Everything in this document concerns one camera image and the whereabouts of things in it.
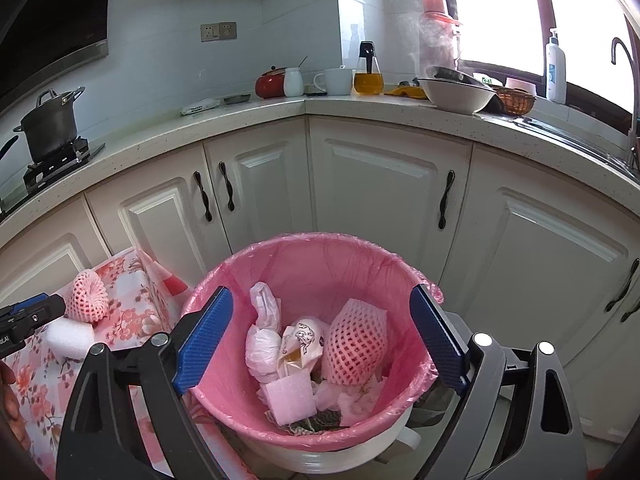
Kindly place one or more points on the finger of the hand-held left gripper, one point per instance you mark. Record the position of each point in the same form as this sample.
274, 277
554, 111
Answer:
12, 307
40, 312

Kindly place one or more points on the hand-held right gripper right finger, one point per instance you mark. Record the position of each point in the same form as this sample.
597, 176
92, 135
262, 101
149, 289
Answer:
440, 345

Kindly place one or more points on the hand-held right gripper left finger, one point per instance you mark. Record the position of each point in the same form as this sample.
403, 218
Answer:
205, 340

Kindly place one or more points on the thin white foam block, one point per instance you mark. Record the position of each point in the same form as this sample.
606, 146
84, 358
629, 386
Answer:
70, 338

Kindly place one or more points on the small pink foam fruit net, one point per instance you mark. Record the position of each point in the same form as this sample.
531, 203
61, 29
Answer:
82, 300

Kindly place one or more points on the white plastic bag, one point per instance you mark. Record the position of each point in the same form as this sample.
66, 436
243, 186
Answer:
262, 350

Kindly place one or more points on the large pink foam fruit net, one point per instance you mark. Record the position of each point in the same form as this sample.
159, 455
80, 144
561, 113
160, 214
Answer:
355, 345

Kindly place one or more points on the white printed paper wrapper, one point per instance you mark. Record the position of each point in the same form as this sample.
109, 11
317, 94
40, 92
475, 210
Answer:
302, 335

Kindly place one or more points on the medium white foam block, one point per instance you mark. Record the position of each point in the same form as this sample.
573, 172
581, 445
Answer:
292, 395

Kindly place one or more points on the white tissue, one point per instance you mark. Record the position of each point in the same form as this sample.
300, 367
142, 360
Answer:
350, 402

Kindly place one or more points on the pink bin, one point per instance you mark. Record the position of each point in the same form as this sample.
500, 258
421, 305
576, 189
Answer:
310, 270

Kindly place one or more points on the green wavy striped cloth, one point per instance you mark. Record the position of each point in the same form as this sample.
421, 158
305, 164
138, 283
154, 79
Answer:
320, 419

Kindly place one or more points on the white trash bin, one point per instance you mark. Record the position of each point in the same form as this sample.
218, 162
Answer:
325, 455

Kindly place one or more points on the person's left hand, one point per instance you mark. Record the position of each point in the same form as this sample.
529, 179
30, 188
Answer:
11, 400

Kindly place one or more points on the wide white cabinet front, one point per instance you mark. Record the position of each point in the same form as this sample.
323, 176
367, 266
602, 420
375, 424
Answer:
45, 255

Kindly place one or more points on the pink floral tablecloth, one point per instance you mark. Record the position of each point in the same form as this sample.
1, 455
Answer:
125, 310

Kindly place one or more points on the white cabinet door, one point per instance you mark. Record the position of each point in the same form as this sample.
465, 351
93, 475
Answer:
385, 190
270, 180
540, 270
160, 225

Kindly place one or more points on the black gas stove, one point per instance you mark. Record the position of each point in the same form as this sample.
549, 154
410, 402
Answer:
55, 166

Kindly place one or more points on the dark stock pot with lid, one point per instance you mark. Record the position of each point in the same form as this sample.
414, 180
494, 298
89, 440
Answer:
50, 125

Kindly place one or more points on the white flat packet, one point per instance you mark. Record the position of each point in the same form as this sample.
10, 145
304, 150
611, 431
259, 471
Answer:
200, 105

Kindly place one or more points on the small grey dish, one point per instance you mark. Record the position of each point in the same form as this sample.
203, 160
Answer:
236, 99

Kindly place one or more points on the white bowl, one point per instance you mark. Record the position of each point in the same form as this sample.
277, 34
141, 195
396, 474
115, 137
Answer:
455, 97

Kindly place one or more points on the steel sink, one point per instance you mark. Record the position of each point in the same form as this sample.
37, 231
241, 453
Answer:
575, 135

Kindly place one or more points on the brown wicker basket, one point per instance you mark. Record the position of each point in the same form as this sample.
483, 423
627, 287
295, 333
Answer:
515, 102

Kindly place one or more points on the yellow cloth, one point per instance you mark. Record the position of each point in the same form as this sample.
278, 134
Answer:
407, 91

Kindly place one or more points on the red lidded pot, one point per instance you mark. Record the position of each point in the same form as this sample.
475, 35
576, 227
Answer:
270, 85

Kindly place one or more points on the grey metal dish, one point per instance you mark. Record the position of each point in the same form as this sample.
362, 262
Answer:
452, 75

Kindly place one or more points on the white ceramic jar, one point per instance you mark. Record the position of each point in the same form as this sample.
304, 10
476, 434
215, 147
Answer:
293, 84

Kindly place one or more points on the small pink cup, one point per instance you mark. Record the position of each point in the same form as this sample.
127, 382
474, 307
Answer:
521, 85

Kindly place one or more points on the glass oil bottle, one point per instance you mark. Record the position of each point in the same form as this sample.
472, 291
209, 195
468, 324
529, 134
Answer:
368, 80

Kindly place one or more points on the white mug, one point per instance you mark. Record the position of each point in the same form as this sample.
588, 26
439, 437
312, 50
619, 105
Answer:
337, 82

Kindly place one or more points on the white pump bottle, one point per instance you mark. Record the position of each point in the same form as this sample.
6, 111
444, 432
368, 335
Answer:
556, 70

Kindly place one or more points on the black range hood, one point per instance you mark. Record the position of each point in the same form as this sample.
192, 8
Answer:
50, 10

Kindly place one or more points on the steel kitchen faucet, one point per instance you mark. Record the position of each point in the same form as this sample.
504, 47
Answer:
631, 110

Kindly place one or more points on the pink water bottle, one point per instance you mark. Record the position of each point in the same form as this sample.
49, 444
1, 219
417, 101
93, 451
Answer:
439, 35

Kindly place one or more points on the kitchen window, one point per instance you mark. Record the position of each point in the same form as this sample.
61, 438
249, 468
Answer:
500, 15

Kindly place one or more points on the grey wall socket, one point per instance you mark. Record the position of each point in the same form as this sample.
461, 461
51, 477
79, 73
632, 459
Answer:
228, 30
210, 33

